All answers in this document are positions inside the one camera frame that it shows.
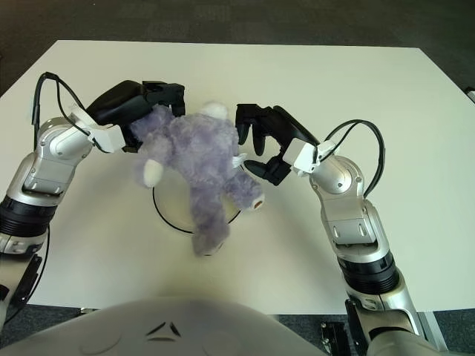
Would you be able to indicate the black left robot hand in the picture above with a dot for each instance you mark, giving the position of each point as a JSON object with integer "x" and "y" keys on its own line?
{"x": 118, "y": 102}

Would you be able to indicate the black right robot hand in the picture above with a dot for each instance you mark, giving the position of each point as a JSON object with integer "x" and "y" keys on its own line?
{"x": 289, "y": 130}

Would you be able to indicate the purple plush bunny doll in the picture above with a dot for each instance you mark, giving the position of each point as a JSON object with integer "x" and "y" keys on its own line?
{"x": 200, "y": 148}

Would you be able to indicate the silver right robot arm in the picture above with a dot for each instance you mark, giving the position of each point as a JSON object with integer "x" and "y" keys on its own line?
{"x": 349, "y": 207}

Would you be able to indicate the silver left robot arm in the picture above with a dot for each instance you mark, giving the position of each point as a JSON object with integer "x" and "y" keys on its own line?
{"x": 48, "y": 163}

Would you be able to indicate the white plate with black rim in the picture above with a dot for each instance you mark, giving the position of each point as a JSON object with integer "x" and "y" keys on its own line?
{"x": 174, "y": 207}

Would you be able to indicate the white floor object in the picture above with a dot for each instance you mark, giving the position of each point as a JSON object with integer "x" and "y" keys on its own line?
{"x": 471, "y": 92}

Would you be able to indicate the grey robot torso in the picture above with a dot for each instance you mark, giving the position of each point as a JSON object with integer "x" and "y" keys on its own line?
{"x": 185, "y": 326}

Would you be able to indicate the white table leg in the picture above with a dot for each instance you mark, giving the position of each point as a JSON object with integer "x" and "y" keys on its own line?
{"x": 430, "y": 326}

